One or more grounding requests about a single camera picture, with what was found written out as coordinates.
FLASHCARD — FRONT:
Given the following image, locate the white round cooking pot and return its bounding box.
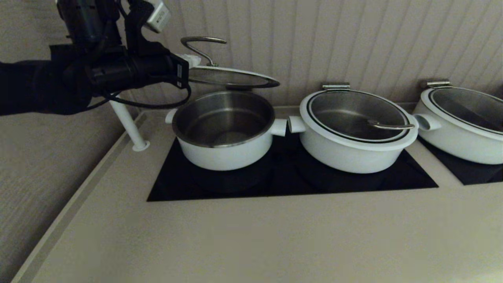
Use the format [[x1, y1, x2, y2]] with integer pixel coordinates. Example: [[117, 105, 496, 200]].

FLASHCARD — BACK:
[[288, 90, 418, 174], [413, 87, 503, 165], [165, 90, 288, 172]]

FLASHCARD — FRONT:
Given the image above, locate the white metal pole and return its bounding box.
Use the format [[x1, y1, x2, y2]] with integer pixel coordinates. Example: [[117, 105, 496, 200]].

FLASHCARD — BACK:
[[109, 97, 151, 152]]

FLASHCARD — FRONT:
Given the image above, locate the wide black induction cooktop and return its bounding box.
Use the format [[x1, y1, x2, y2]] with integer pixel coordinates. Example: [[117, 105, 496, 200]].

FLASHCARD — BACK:
[[147, 130, 439, 202]]

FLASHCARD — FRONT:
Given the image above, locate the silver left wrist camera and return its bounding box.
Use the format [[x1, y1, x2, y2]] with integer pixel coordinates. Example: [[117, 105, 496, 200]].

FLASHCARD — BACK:
[[143, 0, 172, 33]]

